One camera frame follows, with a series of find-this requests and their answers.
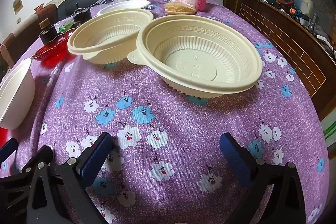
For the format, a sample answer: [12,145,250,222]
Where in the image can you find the brown wooden chair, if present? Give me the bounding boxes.
[0,4,58,69]

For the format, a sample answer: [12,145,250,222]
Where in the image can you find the pile of assorted tools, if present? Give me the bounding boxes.
[259,0,336,51]

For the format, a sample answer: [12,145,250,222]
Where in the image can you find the large cream plastic bowl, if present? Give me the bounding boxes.
[127,13,263,95]

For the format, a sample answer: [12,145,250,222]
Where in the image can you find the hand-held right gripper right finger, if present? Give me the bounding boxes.
[219,132,307,224]

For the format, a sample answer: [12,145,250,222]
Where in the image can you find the green white box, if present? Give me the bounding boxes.
[322,119,336,146]

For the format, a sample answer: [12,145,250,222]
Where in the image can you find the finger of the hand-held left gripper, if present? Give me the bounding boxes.
[0,138,19,161]
[0,146,54,224]

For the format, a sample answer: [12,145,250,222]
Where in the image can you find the green packet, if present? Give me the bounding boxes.
[58,23,76,33]

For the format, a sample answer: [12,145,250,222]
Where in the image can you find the wooden panelled counter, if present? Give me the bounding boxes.
[238,0,336,119]

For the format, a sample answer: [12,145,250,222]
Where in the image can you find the dark small jars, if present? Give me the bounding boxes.
[39,18,58,44]

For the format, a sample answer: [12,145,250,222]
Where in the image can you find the white paper bowl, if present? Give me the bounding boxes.
[0,58,36,130]

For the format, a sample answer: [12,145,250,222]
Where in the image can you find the white foam plate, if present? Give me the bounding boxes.
[97,0,151,17]

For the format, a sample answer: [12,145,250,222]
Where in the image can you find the red object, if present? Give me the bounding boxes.
[0,127,10,148]

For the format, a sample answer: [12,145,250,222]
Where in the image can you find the tan shallow bowl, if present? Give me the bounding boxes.
[164,2,197,15]

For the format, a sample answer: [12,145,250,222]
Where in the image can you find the red glass dish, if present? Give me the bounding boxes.
[31,28,76,62]

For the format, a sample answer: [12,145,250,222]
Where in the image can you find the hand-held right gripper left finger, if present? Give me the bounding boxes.
[26,132,114,224]

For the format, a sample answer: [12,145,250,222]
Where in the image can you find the purple floral tablecloth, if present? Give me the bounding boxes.
[0,0,330,224]

